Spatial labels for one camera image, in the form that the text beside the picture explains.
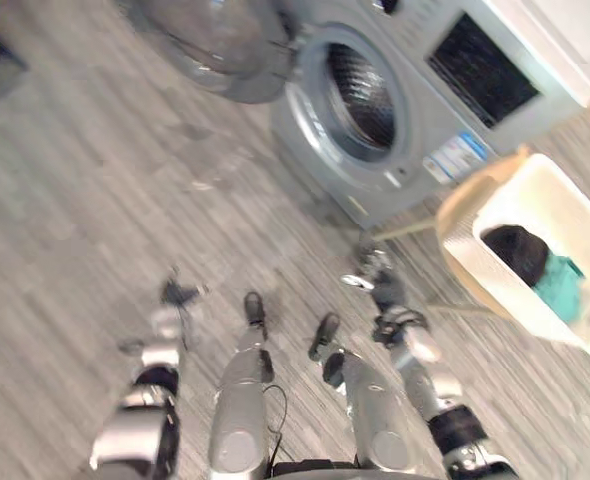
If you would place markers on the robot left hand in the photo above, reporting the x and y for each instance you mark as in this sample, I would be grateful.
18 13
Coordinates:
180 292

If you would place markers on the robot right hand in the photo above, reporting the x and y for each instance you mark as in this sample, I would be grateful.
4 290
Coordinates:
387 292

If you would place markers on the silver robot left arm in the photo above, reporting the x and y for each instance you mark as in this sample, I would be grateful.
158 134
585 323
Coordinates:
145 400

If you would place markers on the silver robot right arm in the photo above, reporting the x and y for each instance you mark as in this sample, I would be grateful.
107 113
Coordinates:
435 390

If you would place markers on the white laundry basket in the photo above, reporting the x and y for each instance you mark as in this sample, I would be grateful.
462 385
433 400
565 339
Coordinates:
540 200

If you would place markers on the grey washing machine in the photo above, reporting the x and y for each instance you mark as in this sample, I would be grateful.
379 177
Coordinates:
425 100

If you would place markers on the round washing machine door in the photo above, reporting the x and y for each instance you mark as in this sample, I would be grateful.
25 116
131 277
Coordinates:
225 45

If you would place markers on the dark robot right foot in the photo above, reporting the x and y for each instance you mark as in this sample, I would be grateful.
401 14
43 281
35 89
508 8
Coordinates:
325 332

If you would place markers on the dark robot foot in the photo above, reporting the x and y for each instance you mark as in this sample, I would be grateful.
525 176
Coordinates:
254 307
325 332

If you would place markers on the dark robot left foot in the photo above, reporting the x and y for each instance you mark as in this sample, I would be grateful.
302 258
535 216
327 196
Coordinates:
254 307

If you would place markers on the silver robot right leg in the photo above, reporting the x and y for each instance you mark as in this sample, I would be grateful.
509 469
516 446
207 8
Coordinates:
370 410

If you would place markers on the silver robot leg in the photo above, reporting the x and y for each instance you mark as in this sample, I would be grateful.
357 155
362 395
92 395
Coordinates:
370 410
240 400

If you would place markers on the silver robot left leg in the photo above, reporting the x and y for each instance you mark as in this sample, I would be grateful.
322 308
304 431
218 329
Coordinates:
240 400

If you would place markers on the black garment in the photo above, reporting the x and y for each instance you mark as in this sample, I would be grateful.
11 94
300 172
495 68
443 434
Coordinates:
517 252

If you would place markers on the energy label sticker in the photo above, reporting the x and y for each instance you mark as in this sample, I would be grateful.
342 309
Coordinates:
455 157

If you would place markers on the teal garment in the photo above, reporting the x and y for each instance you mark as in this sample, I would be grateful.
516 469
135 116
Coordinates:
560 290

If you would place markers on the dark robot torso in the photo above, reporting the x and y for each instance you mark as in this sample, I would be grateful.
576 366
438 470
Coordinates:
315 471

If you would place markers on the white cabinet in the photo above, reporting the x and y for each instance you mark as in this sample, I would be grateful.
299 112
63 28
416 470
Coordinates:
565 40

